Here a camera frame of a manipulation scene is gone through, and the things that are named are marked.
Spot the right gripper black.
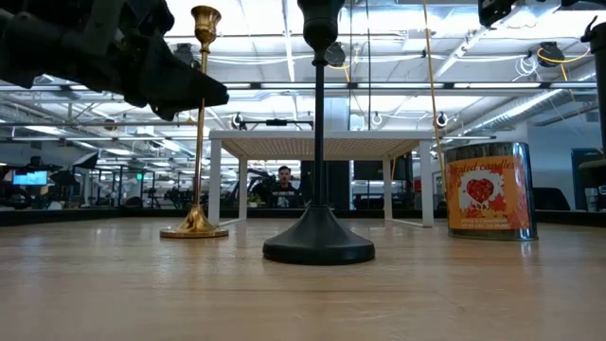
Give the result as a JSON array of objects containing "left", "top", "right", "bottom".
[{"left": 477, "top": 0, "right": 606, "bottom": 28}]

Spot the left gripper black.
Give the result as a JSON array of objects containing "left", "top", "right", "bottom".
[{"left": 0, "top": 0, "right": 230, "bottom": 122}]

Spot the tall brass candlestick holder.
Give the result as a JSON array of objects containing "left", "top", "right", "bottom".
[{"left": 159, "top": 5, "right": 230, "bottom": 240}]

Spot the silver scented candle tin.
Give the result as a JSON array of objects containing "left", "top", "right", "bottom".
[{"left": 444, "top": 141, "right": 540, "bottom": 242}]

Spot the tall black candlestick holder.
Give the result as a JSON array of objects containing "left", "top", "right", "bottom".
[{"left": 262, "top": 0, "right": 376, "bottom": 266}]

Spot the person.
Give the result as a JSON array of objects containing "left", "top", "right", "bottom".
[{"left": 268, "top": 165, "right": 301, "bottom": 209}]

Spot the computer monitor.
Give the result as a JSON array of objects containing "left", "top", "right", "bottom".
[{"left": 11, "top": 169, "right": 49, "bottom": 188}]

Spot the white perforated shelf riser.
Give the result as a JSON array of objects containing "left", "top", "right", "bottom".
[{"left": 207, "top": 130, "right": 436, "bottom": 229}]

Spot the black cabinet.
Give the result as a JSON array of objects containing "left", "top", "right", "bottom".
[{"left": 300, "top": 160, "right": 352, "bottom": 211}]

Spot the black office chair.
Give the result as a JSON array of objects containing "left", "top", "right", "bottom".
[{"left": 533, "top": 187, "right": 572, "bottom": 212}]

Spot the black ceiling cable reel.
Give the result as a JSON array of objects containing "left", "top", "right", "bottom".
[
  {"left": 325, "top": 42, "right": 348, "bottom": 68},
  {"left": 538, "top": 41, "right": 565, "bottom": 68},
  {"left": 172, "top": 42, "right": 196, "bottom": 66}
]

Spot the left wrist camera black housing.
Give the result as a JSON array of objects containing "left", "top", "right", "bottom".
[{"left": 120, "top": 0, "right": 175, "bottom": 39}]

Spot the yellow hanging cable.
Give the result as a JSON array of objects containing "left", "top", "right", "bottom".
[{"left": 421, "top": 0, "right": 449, "bottom": 195}]

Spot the black overhead camera bar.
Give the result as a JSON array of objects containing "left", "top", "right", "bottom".
[{"left": 244, "top": 117, "right": 314, "bottom": 130}]

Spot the black vertical frame post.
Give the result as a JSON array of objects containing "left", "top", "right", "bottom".
[{"left": 579, "top": 15, "right": 606, "bottom": 143}]

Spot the black wall screen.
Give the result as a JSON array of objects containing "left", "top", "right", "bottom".
[{"left": 353, "top": 158, "right": 414, "bottom": 182}]

